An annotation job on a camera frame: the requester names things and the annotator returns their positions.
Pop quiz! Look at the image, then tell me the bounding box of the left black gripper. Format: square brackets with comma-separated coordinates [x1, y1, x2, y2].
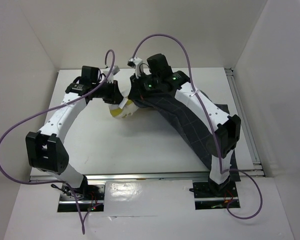
[92, 79, 127, 104]

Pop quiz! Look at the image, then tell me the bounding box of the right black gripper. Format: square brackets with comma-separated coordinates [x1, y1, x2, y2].
[127, 70, 160, 101]

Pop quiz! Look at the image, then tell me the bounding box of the white pillow yellow edge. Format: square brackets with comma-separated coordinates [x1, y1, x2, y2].
[108, 90, 150, 119]

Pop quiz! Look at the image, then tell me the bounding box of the dark grey checked pillowcase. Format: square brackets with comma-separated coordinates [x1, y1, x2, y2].
[132, 93, 241, 185]

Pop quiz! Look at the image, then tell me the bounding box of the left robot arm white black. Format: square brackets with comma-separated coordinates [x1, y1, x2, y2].
[25, 66, 123, 200]

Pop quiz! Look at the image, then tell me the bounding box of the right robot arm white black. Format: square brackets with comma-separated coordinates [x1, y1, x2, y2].
[127, 53, 241, 196]

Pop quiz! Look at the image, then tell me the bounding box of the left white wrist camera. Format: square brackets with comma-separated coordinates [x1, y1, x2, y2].
[102, 65, 120, 83]

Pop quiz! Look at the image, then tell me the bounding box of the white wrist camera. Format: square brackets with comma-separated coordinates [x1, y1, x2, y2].
[102, 65, 120, 83]
[127, 57, 148, 80]

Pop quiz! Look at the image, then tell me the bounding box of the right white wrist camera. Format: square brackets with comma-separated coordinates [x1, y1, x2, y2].
[127, 57, 148, 80]

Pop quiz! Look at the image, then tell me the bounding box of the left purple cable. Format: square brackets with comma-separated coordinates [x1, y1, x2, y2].
[0, 49, 116, 235]

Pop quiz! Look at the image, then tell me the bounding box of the purple cable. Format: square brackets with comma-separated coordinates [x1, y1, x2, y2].
[0, 49, 116, 235]
[132, 33, 264, 221]

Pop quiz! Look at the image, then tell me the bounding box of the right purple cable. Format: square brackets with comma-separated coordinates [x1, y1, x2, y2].
[132, 33, 264, 221]

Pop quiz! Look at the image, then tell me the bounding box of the right side aluminium rail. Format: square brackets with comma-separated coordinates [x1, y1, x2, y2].
[224, 68, 265, 178]

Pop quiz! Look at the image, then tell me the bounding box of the aluminium rail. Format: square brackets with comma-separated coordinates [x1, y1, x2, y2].
[224, 68, 265, 178]
[29, 170, 213, 182]

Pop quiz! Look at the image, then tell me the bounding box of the front aluminium rail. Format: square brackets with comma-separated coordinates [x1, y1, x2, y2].
[29, 170, 213, 182]

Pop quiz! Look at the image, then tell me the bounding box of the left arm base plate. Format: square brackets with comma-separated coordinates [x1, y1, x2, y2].
[51, 182, 106, 213]

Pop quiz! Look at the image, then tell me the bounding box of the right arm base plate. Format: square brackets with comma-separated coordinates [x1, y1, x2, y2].
[189, 181, 241, 210]

